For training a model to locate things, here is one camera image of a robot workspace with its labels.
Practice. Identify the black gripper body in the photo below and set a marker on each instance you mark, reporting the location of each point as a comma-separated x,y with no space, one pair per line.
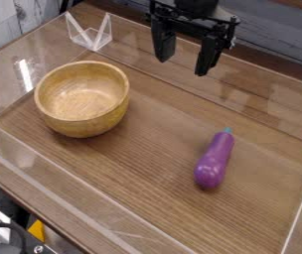
197,17

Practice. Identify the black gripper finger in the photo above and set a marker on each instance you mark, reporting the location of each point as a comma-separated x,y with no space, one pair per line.
163,40
209,54

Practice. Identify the purple toy eggplant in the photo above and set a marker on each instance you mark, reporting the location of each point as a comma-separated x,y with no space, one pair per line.
210,168

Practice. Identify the brown wooden bowl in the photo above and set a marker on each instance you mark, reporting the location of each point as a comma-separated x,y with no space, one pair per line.
81,97

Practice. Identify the yellow black machine base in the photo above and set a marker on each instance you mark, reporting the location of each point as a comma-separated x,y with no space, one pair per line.
43,240

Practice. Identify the clear acrylic corner bracket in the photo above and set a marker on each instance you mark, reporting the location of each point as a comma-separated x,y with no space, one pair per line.
91,38

